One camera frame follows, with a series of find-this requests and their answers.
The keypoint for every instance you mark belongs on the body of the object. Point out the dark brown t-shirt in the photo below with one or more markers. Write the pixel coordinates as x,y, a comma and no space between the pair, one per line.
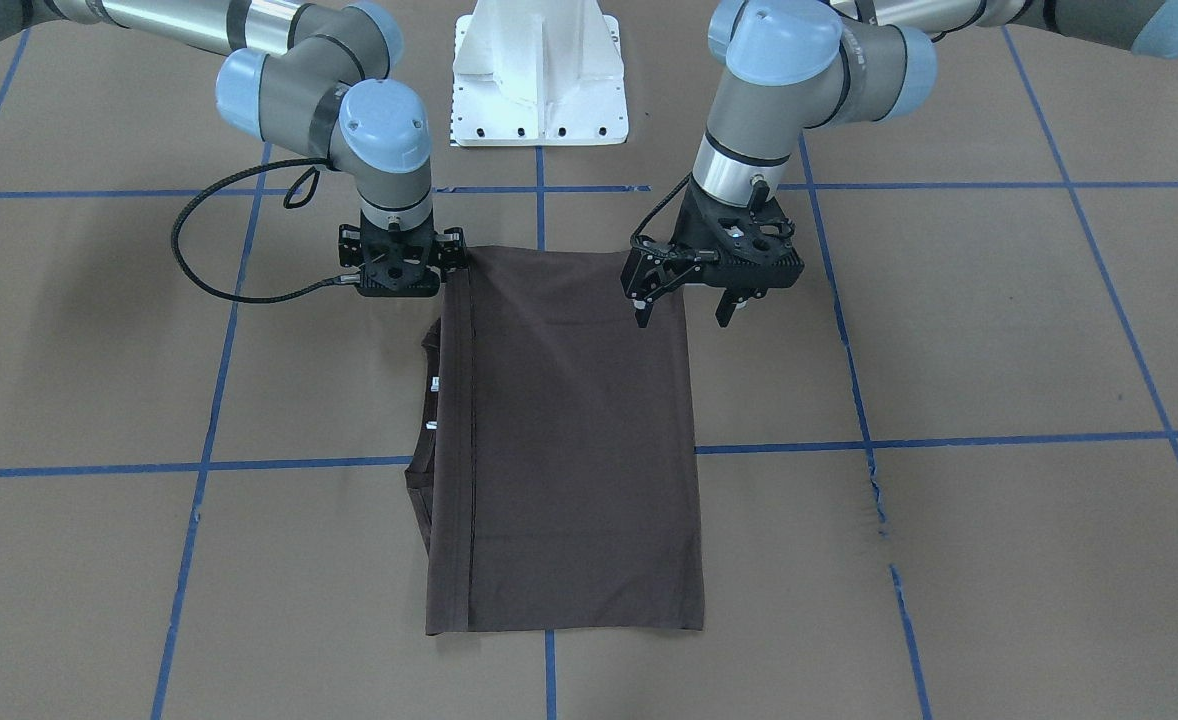
555,482

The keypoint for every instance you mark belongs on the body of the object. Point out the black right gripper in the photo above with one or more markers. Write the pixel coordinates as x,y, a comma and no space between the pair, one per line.
351,245

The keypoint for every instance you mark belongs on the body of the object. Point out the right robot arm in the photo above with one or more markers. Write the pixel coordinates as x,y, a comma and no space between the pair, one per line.
315,81

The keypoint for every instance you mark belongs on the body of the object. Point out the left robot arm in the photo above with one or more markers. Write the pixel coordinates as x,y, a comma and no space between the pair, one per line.
795,65

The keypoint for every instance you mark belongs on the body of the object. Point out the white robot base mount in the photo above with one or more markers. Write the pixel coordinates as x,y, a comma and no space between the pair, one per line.
538,73

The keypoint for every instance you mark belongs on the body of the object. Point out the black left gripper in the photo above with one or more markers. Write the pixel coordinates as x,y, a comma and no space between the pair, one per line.
686,226

